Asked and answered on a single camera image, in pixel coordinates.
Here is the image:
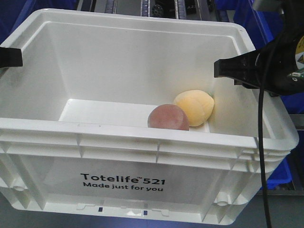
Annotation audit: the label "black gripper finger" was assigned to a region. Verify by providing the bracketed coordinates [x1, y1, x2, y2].
[213, 51, 260, 82]
[0, 47, 23, 68]

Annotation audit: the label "white plastic tote crate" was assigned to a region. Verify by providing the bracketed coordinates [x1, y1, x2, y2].
[0, 8, 300, 226]

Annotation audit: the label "blue bin left shelf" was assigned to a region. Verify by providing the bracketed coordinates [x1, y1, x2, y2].
[0, 0, 76, 43]

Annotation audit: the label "rear roller tracks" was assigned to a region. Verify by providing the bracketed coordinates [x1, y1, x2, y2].
[75, 0, 234, 22]

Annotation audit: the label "yellow plush peach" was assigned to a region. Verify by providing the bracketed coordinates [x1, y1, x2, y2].
[173, 90, 215, 127]

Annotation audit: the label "blue bin right shelf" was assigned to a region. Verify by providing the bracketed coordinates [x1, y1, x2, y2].
[234, 0, 304, 114]

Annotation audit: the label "black cable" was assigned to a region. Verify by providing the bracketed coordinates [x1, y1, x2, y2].
[258, 0, 297, 228]

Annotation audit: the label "blue bin shelf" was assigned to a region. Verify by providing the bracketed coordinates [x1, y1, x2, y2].
[234, 0, 304, 114]
[0, 0, 76, 43]

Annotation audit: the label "pink plush toy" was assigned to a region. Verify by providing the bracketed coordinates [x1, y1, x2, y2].
[147, 104, 190, 131]

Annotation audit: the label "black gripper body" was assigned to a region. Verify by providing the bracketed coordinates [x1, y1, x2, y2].
[241, 0, 304, 95]

